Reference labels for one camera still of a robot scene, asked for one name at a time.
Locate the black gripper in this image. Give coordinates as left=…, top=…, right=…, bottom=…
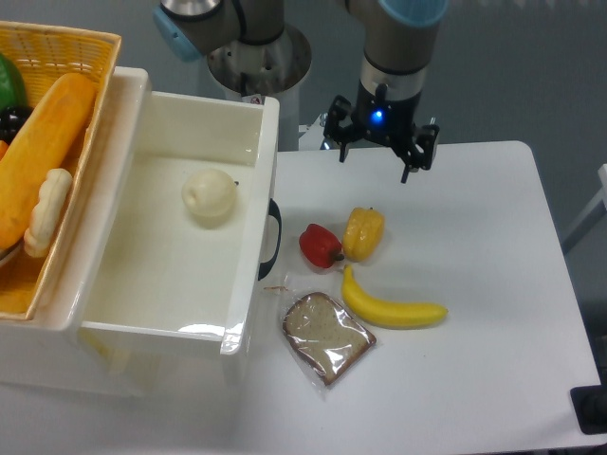
left=323, top=82, right=439, bottom=184

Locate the white top drawer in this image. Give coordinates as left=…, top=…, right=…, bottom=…
left=82, top=92, right=280, bottom=355

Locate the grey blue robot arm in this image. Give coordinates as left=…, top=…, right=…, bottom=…
left=153, top=1, right=449, bottom=177

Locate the white drawer cabinet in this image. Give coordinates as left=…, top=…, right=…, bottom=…
left=1, top=67, right=248, bottom=394

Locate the yellow toy pepper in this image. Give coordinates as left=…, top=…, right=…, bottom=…
left=341, top=208, right=385, bottom=262

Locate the red toy pepper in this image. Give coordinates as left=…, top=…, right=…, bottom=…
left=299, top=224, right=344, bottom=269

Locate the yellow toy banana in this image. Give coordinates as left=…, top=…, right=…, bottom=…
left=341, top=265, right=449, bottom=329

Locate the wrapped brown bread slice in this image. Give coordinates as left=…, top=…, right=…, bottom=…
left=277, top=272, right=378, bottom=398

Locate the white furniture at right edge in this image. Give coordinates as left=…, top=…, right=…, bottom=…
left=561, top=164, right=606, bottom=255

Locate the cream toy pastry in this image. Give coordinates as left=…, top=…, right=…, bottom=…
left=24, top=168, right=72, bottom=258

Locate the orange toy baguette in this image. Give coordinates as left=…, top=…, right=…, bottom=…
left=1, top=73, right=97, bottom=249

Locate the yellow wicker basket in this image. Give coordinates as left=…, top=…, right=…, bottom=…
left=1, top=21, right=121, bottom=322

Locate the black object at edge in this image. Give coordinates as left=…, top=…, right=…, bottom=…
left=570, top=385, right=606, bottom=435

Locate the black toy item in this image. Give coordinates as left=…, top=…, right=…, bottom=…
left=0, top=105, right=33, bottom=144

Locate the green toy pepper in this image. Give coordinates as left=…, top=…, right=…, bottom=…
left=0, top=55, right=28, bottom=109

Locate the black drawer handle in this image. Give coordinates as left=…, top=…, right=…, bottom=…
left=258, top=198, right=283, bottom=281

